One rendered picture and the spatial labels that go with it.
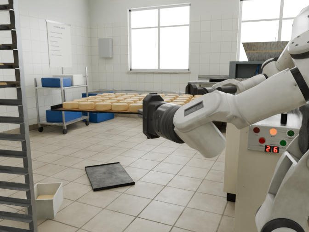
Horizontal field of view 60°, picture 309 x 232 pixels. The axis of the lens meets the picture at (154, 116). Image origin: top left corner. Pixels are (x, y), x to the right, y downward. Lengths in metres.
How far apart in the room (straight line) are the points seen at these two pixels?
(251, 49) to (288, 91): 1.73
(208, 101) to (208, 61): 4.88
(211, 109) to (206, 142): 0.08
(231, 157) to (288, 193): 1.36
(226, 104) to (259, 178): 1.11
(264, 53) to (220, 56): 3.16
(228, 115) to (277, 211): 0.56
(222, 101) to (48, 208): 1.92
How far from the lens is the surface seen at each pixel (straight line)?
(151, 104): 0.69
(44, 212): 2.31
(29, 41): 5.35
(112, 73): 6.28
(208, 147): 0.58
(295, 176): 0.95
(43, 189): 2.56
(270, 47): 2.22
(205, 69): 5.42
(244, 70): 2.28
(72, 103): 0.89
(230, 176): 2.38
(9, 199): 1.72
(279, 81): 0.52
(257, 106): 0.52
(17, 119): 1.53
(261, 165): 1.58
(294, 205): 1.02
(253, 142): 1.51
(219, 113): 0.51
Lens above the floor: 1.14
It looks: 10 degrees down
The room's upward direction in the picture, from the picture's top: straight up
